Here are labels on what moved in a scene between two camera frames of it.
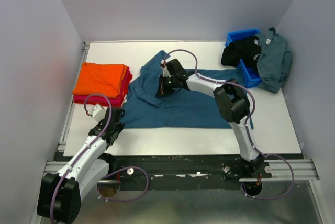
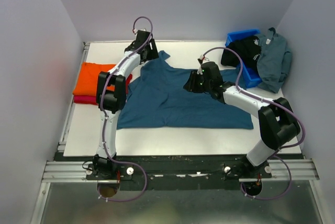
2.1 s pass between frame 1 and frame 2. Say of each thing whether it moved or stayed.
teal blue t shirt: stayed
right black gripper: moved
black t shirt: stayed
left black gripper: moved
